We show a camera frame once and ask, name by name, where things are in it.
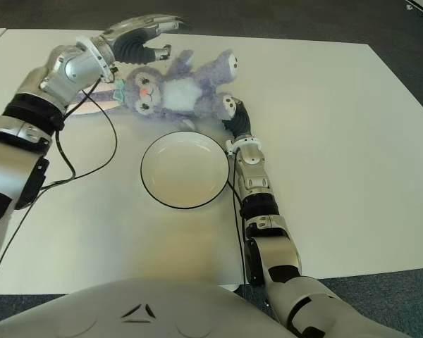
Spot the white plate with black rim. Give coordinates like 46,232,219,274
140,130,230,211

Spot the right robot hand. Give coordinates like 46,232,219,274
221,100,252,138

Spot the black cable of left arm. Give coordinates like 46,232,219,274
0,77,118,293

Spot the grey robot torso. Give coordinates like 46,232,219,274
0,277,290,338

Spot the purple plush bunny doll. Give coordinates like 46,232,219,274
68,49,241,130

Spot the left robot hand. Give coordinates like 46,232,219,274
100,13,195,66

